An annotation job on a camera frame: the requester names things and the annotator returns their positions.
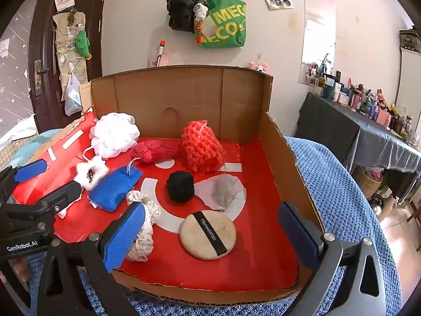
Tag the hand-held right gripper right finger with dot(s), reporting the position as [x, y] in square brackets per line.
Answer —
[297, 233]

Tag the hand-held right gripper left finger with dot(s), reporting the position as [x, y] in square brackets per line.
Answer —
[126, 237]

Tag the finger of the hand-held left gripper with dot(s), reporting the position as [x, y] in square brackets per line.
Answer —
[29, 170]
[62, 194]

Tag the beige crochet scrunchie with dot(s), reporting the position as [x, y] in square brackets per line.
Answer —
[146, 240]

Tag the white fluffy scrunchie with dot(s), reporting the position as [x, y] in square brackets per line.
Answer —
[95, 171]

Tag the blue cloth pouch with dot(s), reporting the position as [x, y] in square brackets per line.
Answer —
[113, 189]

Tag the black yarn ball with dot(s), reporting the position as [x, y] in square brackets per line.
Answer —
[180, 187]

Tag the white mesh bath pouf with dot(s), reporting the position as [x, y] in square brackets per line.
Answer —
[113, 136]

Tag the beige powder puff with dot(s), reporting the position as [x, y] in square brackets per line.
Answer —
[205, 237]

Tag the sheer white organza pouch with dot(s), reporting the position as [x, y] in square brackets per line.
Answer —
[225, 191]

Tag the red plush sponge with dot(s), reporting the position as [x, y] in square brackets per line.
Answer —
[154, 151]

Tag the red mesh bath pouf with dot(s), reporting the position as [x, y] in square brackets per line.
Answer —
[202, 148]

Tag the cardboard box with red lining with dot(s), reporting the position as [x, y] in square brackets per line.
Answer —
[204, 89]

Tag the person's left hand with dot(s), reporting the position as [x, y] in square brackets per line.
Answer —
[21, 268]

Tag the blue knitted blanket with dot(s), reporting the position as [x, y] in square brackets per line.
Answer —
[345, 204]

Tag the wicker basket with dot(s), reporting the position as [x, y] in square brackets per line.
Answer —
[366, 184]

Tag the white plastic bag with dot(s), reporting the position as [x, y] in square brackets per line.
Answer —
[73, 97]

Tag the table with grey cloth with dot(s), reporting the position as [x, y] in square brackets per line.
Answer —
[361, 138]

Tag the beige hanging door organizer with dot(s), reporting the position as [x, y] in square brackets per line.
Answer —
[64, 59]

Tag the dark brown door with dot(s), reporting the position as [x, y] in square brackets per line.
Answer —
[42, 39]

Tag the green plush toy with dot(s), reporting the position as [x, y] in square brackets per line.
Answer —
[82, 44]

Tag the row of cosmetic bottles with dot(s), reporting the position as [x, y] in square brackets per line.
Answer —
[361, 102]

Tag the pink plush toy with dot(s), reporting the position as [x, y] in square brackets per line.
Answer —
[259, 67]

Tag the white tube with red cap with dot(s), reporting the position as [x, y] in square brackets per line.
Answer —
[161, 52]

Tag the white wardrobe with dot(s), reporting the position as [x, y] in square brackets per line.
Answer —
[411, 79]

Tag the black bag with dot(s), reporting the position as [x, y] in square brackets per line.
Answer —
[181, 10]

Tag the green tote bag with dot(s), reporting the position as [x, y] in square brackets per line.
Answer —
[223, 23]

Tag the dark patterned storage bag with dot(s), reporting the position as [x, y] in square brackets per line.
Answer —
[411, 41]

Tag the wall mirror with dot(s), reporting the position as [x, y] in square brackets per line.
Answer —
[317, 39]

